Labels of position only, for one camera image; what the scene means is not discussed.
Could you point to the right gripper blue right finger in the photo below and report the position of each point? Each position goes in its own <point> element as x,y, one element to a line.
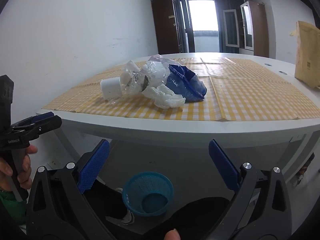
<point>225,167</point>

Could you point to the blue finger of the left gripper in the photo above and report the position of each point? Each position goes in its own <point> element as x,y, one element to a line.
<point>42,116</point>
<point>48,124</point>

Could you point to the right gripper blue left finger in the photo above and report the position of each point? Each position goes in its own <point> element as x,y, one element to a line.
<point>90,165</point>

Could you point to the white foam block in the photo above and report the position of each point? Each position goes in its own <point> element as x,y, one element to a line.
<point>111,88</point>

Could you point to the clear crinkled plastic wrap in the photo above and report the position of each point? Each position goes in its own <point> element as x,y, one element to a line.
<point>153,73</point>

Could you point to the white plastic bag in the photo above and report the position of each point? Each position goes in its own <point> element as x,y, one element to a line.
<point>163,97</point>

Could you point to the blue plastic packaging bag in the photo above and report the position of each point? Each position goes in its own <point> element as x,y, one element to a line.
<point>185,82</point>

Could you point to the blue plastic trash basket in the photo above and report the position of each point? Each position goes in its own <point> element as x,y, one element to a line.
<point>148,194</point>

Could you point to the person's left hand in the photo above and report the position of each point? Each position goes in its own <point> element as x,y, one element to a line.
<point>24,177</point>

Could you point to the person's right hand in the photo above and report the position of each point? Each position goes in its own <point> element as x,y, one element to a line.
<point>172,235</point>

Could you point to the white sneaker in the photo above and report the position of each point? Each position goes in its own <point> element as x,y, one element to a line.
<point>129,218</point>

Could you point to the yellow checkered tablecloth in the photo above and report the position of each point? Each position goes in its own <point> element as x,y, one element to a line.
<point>237,90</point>

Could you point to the brown paper bag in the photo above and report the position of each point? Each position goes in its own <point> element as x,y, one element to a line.
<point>307,56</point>

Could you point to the glass door wooden cabinet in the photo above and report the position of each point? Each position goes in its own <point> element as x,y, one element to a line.
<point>255,28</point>

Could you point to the dark wooden wardrobe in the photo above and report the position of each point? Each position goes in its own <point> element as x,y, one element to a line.
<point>165,17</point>

